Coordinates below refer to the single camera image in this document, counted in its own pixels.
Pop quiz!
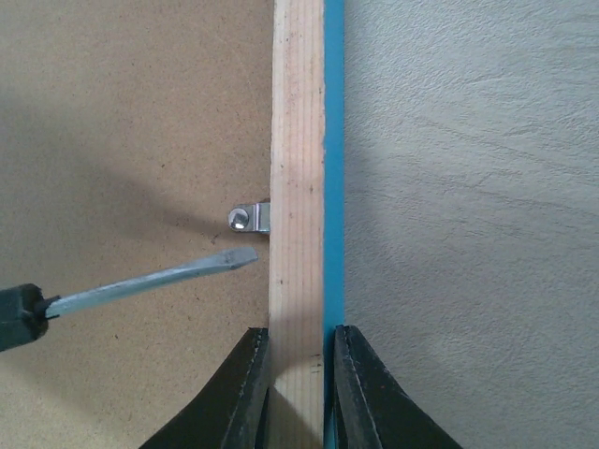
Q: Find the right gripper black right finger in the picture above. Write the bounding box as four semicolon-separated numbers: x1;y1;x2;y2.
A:
333;326;460;449

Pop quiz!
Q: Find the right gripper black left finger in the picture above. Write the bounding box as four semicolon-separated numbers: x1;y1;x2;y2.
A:
142;327;270;449

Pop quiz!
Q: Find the yellow handled screwdriver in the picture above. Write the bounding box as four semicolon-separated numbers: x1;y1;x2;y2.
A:
1;247;258;351

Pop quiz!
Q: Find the blue wooden picture frame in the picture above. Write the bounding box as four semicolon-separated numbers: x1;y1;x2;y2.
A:
1;1;325;448

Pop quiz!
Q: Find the metal frame retaining clip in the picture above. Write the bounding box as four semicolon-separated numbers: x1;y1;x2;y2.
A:
227;202;270;235

